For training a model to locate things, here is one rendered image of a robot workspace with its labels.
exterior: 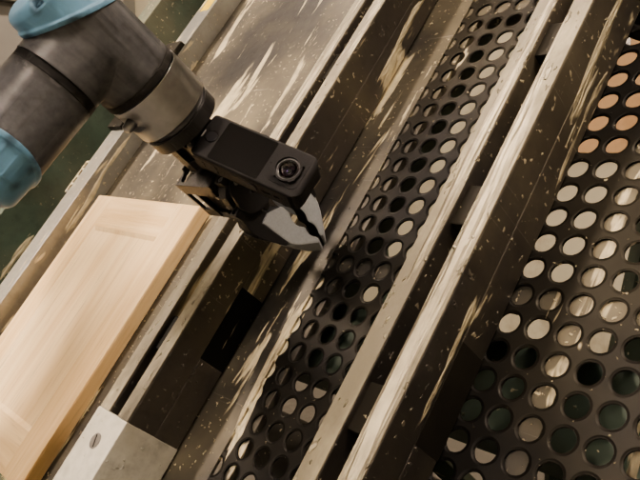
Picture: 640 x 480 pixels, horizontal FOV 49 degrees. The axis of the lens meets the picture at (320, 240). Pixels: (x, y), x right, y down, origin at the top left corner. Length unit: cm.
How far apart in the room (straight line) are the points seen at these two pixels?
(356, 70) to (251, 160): 27
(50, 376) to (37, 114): 50
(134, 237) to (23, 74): 50
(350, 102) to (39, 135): 40
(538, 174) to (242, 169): 25
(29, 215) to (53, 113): 90
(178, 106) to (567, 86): 33
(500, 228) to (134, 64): 32
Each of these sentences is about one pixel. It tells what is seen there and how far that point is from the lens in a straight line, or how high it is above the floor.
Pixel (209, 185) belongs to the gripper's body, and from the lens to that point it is 67.
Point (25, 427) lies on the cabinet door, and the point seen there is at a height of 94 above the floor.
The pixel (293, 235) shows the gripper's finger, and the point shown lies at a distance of 72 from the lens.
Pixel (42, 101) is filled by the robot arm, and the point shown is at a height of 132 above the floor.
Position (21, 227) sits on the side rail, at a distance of 148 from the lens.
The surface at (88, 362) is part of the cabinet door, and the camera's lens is 95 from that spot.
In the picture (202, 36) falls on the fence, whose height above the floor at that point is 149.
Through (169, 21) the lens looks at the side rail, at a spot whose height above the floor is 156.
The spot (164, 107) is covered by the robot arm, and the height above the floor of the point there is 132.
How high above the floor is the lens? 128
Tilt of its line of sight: 7 degrees down
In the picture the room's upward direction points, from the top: straight up
